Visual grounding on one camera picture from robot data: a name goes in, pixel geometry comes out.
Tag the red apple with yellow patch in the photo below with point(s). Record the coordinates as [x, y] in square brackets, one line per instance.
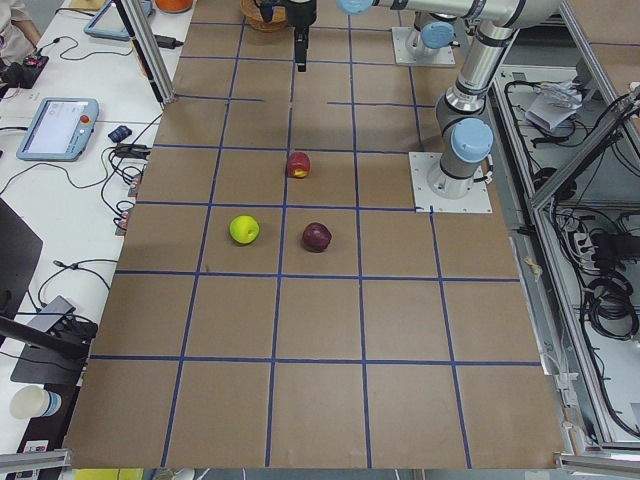
[298, 165]

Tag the green apple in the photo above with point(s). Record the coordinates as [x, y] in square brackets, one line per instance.
[244, 229]

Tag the dark red apple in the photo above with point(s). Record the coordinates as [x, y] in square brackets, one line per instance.
[316, 237]

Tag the wicker basket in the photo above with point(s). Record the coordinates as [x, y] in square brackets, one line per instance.
[273, 21]

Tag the orange round container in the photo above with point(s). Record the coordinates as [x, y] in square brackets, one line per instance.
[174, 6]

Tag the black power adapter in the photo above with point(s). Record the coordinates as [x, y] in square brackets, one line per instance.
[167, 42]

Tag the far teach pendant tablet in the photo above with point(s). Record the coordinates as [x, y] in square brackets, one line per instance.
[107, 24]

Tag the teach pendant tablet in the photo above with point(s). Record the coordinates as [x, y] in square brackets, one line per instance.
[107, 24]
[60, 130]

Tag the small dark blue pouch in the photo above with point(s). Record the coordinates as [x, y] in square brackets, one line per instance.
[119, 134]

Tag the near teach pendant tablet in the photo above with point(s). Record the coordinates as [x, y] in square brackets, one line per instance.
[60, 130]

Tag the crumpled white papers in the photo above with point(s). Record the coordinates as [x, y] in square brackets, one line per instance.
[554, 103]

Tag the grey usb hub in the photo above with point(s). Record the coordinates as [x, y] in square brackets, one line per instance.
[51, 314]

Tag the black monitor stand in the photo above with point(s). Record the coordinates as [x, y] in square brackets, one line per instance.
[55, 341]

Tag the white paper cup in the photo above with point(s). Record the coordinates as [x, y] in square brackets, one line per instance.
[34, 402]

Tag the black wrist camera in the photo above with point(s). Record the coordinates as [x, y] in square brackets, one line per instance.
[266, 10]

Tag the aluminium frame post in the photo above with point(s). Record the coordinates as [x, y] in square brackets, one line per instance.
[147, 50]

